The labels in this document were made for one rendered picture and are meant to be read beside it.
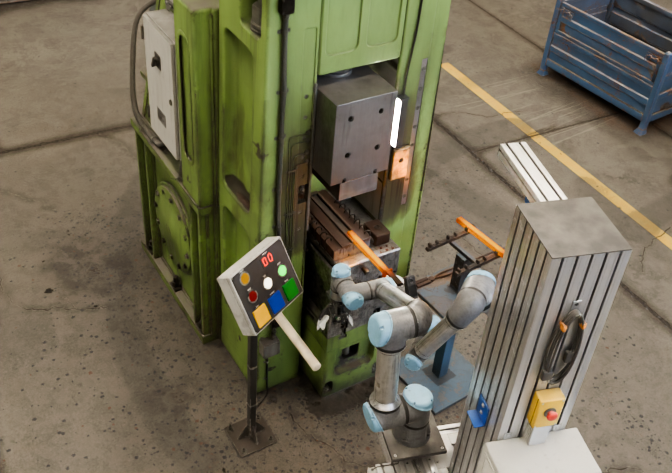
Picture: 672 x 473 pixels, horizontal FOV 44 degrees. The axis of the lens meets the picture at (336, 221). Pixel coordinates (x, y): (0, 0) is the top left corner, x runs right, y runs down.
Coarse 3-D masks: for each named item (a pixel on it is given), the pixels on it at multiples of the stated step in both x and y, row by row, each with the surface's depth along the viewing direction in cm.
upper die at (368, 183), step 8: (312, 168) 382; (320, 176) 377; (368, 176) 369; (376, 176) 372; (328, 184) 372; (336, 184) 366; (344, 184) 364; (352, 184) 367; (360, 184) 370; (368, 184) 372; (376, 184) 375; (336, 192) 368; (344, 192) 367; (352, 192) 370; (360, 192) 373
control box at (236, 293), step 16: (272, 240) 356; (256, 256) 347; (272, 256) 353; (288, 256) 361; (224, 272) 343; (240, 272) 339; (256, 272) 346; (272, 272) 353; (288, 272) 360; (224, 288) 340; (240, 288) 339; (256, 288) 346; (272, 288) 353; (240, 304) 339; (256, 304) 345; (288, 304) 359; (240, 320) 345; (272, 320) 352
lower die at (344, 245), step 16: (320, 192) 419; (320, 208) 409; (336, 208) 410; (320, 224) 401; (336, 224) 399; (352, 224) 401; (336, 240) 391; (352, 240) 390; (368, 240) 395; (336, 256) 389
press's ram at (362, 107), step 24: (360, 72) 359; (336, 96) 341; (360, 96) 343; (384, 96) 346; (336, 120) 340; (360, 120) 347; (384, 120) 355; (336, 144) 348; (360, 144) 355; (384, 144) 363; (336, 168) 356; (360, 168) 364; (384, 168) 372
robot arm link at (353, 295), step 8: (344, 280) 329; (352, 280) 331; (336, 288) 330; (344, 288) 326; (352, 288) 325; (360, 288) 326; (368, 288) 327; (344, 296) 324; (352, 296) 322; (360, 296) 323; (368, 296) 327; (352, 304) 323; (360, 304) 325
